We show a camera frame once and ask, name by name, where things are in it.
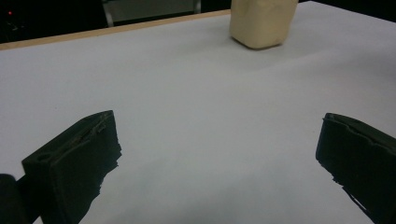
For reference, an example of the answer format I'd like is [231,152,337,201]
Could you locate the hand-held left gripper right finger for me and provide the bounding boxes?
[315,112,396,224]

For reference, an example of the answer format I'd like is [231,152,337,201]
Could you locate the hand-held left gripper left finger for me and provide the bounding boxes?
[21,109,122,224]

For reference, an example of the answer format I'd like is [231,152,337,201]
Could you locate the beige square cup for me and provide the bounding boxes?
[229,0,300,50]

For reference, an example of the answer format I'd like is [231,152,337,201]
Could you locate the device with red light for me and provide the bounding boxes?
[0,7,24,32]

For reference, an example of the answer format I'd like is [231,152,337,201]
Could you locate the white metal stand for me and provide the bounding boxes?
[102,0,203,28]

